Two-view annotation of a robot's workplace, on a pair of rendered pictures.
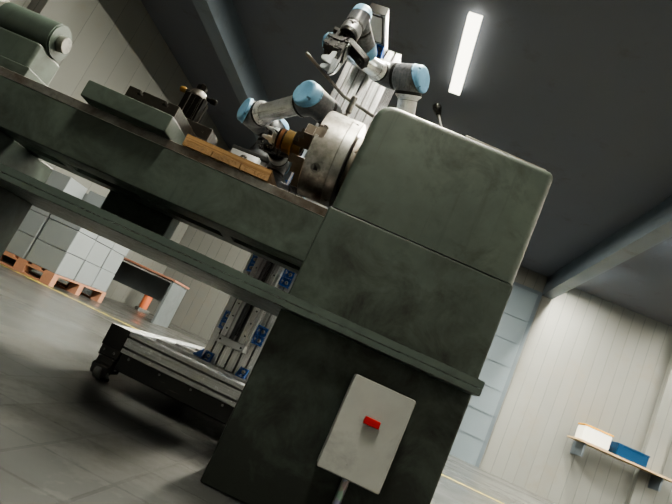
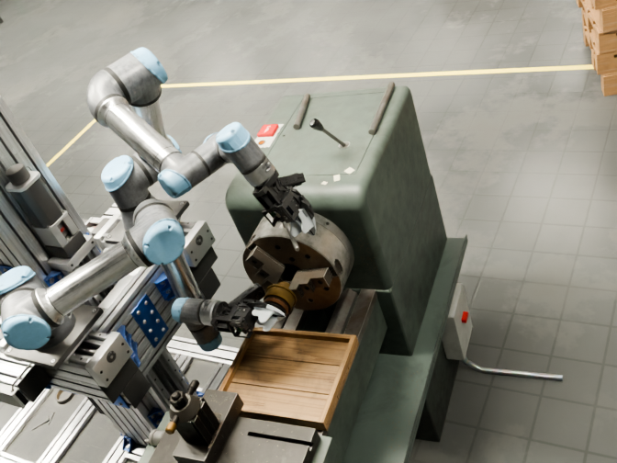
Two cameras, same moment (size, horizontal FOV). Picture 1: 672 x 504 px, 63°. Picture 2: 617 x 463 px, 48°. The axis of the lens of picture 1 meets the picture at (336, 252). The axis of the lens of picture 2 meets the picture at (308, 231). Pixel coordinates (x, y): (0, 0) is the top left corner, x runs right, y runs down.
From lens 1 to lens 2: 2.68 m
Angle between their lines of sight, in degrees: 74
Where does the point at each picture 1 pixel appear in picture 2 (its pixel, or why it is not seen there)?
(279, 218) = (370, 340)
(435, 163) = (392, 178)
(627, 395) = not seen: outside the picture
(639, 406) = not seen: outside the picture
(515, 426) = not seen: outside the picture
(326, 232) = (398, 302)
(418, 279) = (420, 242)
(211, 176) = (342, 401)
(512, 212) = (416, 140)
